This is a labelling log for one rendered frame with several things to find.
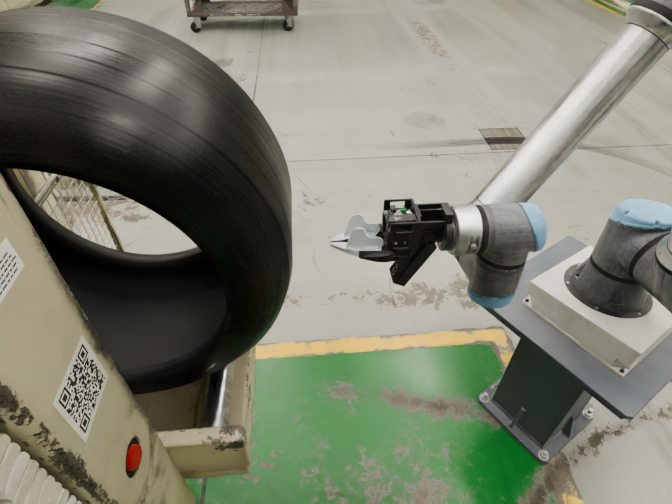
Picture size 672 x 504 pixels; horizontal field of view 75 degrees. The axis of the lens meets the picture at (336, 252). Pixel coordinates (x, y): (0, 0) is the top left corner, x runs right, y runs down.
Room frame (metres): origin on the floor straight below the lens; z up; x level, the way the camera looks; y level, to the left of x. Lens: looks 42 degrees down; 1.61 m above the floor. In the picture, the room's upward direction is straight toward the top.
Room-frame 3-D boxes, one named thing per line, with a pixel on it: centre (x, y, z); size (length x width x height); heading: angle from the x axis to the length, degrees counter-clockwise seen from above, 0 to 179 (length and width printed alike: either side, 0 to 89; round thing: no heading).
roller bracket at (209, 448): (0.30, 0.34, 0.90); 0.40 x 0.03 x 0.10; 95
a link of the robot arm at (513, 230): (0.62, -0.31, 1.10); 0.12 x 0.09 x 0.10; 95
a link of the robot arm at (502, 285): (0.62, -0.31, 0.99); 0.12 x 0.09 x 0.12; 11
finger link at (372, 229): (0.61, -0.03, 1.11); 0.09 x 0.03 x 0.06; 95
